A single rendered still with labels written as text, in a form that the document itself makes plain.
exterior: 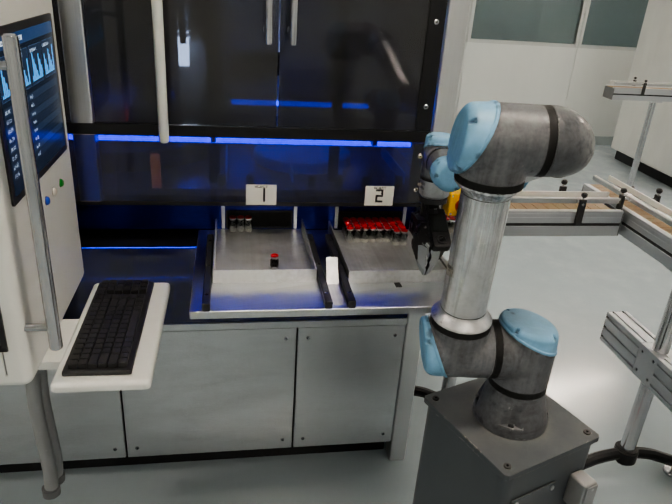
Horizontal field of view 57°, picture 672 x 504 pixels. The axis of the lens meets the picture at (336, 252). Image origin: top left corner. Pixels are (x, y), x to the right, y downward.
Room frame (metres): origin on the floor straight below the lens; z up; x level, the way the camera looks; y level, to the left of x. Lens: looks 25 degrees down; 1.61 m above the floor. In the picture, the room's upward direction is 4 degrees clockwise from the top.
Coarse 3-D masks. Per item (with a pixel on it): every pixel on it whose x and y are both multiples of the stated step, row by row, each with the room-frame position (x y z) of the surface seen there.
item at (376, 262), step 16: (336, 240) 1.59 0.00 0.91; (352, 256) 1.56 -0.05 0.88; (368, 256) 1.56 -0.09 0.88; (384, 256) 1.57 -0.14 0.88; (400, 256) 1.58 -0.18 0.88; (352, 272) 1.40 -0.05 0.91; (368, 272) 1.41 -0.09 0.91; (384, 272) 1.41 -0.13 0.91; (400, 272) 1.42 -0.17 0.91; (416, 272) 1.43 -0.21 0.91; (432, 272) 1.44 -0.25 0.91
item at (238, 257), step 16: (224, 240) 1.60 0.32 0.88; (240, 240) 1.61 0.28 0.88; (256, 240) 1.62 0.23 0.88; (272, 240) 1.63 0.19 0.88; (288, 240) 1.63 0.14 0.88; (304, 240) 1.63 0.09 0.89; (224, 256) 1.50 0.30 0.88; (240, 256) 1.51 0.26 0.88; (256, 256) 1.51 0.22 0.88; (288, 256) 1.53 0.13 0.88; (304, 256) 1.53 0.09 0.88; (224, 272) 1.35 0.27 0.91; (240, 272) 1.36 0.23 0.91; (256, 272) 1.37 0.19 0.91; (272, 272) 1.37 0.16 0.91; (288, 272) 1.38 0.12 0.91; (304, 272) 1.39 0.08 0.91
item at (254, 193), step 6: (246, 186) 1.62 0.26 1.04; (252, 186) 1.62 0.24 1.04; (258, 186) 1.62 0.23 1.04; (264, 186) 1.63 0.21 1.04; (270, 186) 1.63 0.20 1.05; (276, 186) 1.63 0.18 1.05; (246, 192) 1.62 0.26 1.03; (252, 192) 1.62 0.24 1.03; (258, 192) 1.62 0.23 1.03; (270, 192) 1.63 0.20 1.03; (246, 198) 1.62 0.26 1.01; (252, 198) 1.62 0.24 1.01; (258, 198) 1.62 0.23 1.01; (270, 198) 1.63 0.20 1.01; (246, 204) 1.62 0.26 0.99; (252, 204) 1.62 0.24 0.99; (258, 204) 1.62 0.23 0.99; (264, 204) 1.63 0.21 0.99; (270, 204) 1.63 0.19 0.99
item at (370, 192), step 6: (366, 186) 1.68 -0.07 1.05; (372, 186) 1.68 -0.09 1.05; (378, 186) 1.69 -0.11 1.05; (384, 186) 1.69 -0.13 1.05; (390, 186) 1.69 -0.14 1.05; (366, 192) 1.68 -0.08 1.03; (372, 192) 1.68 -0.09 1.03; (378, 192) 1.69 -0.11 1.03; (384, 192) 1.69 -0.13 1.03; (390, 192) 1.69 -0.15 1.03; (366, 198) 1.68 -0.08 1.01; (372, 198) 1.68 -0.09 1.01; (378, 198) 1.69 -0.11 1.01; (384, 198) 1.69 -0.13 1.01; (390, 198) 1.69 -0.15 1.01; (366, 204) 1.68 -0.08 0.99; (372, 204) 1.68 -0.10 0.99; (378, 204) 1.69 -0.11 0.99; (384, 204) 1.69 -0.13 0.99; (390, 204) 1.69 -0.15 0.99
